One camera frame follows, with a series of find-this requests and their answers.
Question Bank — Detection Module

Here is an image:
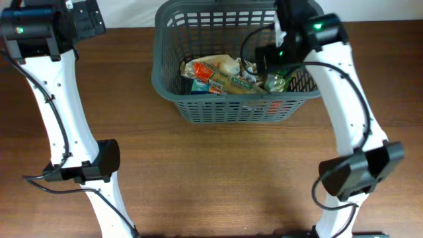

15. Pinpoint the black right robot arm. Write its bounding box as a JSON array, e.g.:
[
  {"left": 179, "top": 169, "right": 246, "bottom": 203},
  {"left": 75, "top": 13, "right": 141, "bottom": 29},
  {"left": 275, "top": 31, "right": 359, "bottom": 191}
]
[{"left": 255, "top": 1, "right": 404, "bottom": 238}]

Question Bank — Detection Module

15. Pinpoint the beige food bag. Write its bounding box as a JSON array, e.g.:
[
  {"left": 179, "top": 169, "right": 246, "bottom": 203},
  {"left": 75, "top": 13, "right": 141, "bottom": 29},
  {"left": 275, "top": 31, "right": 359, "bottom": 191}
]
[{"left": 180, "top": 54, "right": 240, "bottom": 79}]

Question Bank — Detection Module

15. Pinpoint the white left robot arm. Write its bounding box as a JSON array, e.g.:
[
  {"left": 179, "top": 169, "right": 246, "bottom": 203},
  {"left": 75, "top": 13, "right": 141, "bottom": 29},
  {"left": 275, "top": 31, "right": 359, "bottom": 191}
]
[{"left": 1, "top": 0, "right": 139, "bottom": 237}]

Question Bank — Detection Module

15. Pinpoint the brown clear snack bag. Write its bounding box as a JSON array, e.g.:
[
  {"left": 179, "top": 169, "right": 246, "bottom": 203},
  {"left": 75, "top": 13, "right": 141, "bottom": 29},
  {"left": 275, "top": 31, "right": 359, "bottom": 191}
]
[{"left": 237, "top": 58, "right": 264, "bottom": 85}]

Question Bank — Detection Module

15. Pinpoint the green lid spice jar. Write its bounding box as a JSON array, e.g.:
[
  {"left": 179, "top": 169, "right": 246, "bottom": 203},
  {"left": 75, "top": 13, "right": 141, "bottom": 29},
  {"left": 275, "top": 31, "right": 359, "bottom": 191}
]
[{"left": 264, "top": 73, "right": 292, "bottom": 93}]

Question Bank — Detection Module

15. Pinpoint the red spaghetti packet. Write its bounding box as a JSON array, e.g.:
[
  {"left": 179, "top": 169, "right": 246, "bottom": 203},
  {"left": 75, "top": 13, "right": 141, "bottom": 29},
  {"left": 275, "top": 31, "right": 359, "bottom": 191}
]
[{"left": 194, "top": 62, "right": 266, "bottom": 95}]

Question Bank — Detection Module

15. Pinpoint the blue tissue multipack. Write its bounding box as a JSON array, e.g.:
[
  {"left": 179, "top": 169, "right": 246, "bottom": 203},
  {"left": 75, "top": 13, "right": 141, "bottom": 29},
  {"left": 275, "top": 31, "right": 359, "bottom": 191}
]
[{"left": 191, "top": 79, "right": 223, "bottom": 95}]

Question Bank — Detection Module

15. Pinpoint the grey plastic slotted basket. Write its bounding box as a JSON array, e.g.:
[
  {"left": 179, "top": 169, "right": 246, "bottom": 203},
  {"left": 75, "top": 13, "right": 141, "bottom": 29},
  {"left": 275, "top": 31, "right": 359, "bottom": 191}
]
[{"left": 152, "top": 0, "right": 321, "bottom": 124}]

